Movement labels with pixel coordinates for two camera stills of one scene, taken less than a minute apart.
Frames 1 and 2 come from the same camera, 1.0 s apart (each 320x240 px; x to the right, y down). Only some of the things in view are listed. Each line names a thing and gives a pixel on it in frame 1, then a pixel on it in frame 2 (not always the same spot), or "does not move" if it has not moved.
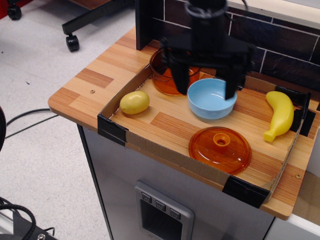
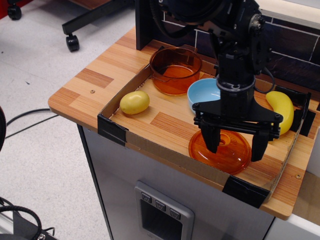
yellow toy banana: x=283 y=115 does not move
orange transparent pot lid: x=225 y=149 does not move
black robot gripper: x=208 y=46 to x=237 y=109
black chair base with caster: x=72 y=43 does not move
